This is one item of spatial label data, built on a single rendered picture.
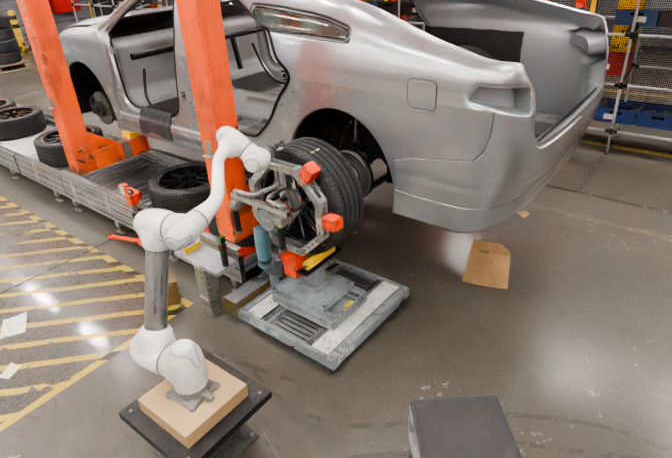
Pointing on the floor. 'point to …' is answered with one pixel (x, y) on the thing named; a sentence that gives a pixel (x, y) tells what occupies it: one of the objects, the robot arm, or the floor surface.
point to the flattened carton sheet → (488, 265)
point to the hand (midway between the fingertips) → (280, 144)
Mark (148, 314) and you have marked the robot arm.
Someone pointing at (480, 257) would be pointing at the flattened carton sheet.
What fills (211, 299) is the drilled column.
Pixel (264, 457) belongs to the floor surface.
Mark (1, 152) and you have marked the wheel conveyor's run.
